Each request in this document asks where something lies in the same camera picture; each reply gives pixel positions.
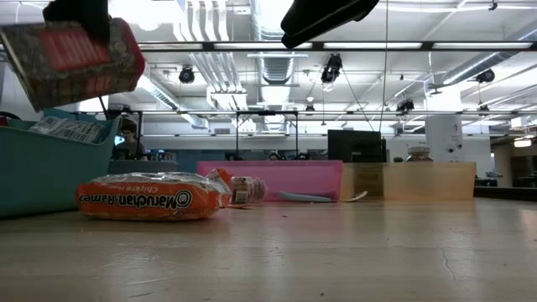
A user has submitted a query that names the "red spice tin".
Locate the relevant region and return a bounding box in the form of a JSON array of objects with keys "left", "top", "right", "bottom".
[{"left": 0, "top": 16, "right": 147, "bottom": 113}]

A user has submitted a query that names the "small saffron spice jar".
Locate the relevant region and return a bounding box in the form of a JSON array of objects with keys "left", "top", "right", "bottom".
[{"left": 229, "top": 175, "right": 268, "bottom": 206}]

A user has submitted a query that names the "white round column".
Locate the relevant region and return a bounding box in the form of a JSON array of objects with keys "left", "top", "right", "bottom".
[{"left": 425, "top": 90, "right": 465, "bottom": 164}]

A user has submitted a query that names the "teal plastic basket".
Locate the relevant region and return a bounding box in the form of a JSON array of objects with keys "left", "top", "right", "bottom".
[{"left": 0, "top": 107, "right": 123, "bottom": 218}]

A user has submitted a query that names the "orange Maruchan ramen packet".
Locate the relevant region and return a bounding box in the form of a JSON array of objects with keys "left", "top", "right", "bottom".
[{"left": 75, "top": 167, "right": 234, "bottom": 222}]

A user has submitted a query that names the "black aluminium rig frame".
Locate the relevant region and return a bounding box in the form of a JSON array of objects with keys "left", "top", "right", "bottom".
[{"left": 136, "top": 39, "right": 537, "bottom": 202}]

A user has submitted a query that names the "blue-handled spoon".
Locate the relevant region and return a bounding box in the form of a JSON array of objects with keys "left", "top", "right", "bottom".
[{"left": 275, "top": 190, "right": 369, "bottom": 204}]

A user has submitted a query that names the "orange plastic bin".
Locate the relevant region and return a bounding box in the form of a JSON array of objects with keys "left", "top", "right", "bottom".
[{"left": 341, "top": 162, "right": 477, "bottom": 201}]

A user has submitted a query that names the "pink plastic bin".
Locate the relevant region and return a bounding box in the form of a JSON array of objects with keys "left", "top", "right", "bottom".
[{"left": 196, "top": 159, "right": 344, "bottom": 202}]

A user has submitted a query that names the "black monitor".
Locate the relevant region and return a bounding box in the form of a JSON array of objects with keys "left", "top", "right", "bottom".
[{"left": 326, "top": 128, "right": 388, "bottom": 164}]

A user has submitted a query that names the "white-lidded spice jar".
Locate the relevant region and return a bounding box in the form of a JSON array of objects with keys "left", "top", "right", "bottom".
[{"left": 404, "top": 145, "right": 435, "bottom": 164}]

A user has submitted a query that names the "black overhead camera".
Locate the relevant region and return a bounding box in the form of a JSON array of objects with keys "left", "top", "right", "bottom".
[{"left": 321, "top": 53, "right": 344, "bottom": 85}]

